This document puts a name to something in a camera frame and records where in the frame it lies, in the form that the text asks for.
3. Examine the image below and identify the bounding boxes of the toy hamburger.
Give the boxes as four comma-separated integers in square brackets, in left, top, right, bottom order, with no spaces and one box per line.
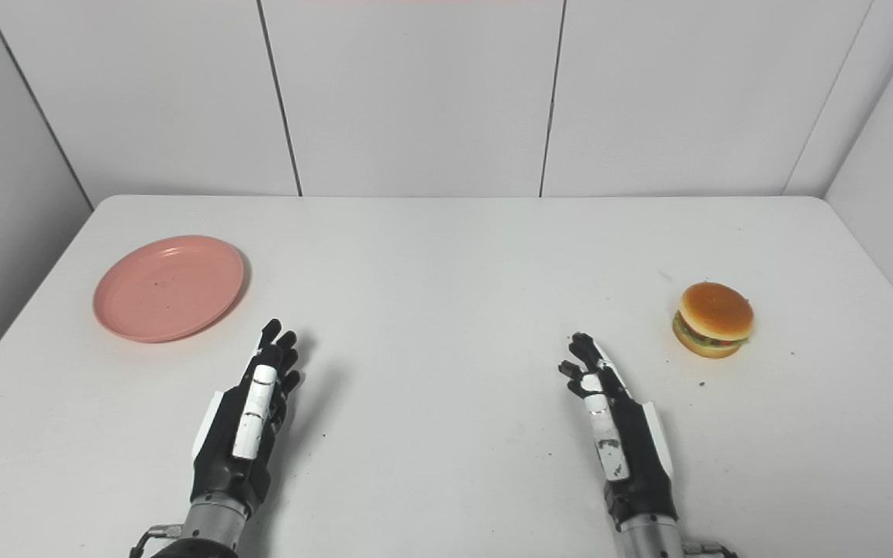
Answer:
[672,282,755,360]

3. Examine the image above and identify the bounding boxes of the pink plate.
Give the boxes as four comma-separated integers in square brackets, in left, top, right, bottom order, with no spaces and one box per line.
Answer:
[93,236,246,343]

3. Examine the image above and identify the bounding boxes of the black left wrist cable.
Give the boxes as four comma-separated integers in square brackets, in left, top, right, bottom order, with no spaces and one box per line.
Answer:
[129,525,184,558]

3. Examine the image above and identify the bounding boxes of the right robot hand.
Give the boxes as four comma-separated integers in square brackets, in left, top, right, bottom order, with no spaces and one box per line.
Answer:
[558,332,679,532]

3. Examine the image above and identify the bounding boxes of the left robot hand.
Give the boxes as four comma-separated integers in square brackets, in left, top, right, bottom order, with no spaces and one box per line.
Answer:
[190,319,302,518]

